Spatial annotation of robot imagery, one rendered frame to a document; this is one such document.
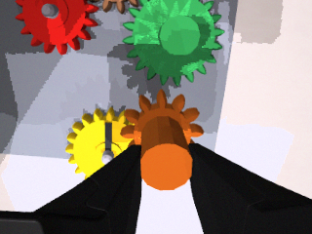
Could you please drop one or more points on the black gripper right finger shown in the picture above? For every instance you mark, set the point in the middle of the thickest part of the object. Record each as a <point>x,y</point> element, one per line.
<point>231,200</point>

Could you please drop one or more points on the red gear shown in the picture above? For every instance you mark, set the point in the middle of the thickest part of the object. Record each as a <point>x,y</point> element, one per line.
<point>73,17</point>

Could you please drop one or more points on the green gear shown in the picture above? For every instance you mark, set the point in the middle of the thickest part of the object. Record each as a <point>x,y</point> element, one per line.
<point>173,38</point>

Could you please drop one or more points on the orange gear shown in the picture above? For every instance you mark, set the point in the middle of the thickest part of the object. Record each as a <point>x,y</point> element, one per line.
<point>163,132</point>

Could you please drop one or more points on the yellow gear with black stripe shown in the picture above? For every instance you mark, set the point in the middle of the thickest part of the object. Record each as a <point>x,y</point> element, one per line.
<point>94,136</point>

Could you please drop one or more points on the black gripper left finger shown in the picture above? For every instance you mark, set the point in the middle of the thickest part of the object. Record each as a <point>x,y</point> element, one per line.
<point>108,202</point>

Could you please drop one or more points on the brown gear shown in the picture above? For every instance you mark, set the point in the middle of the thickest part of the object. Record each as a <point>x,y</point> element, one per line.
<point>107,5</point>

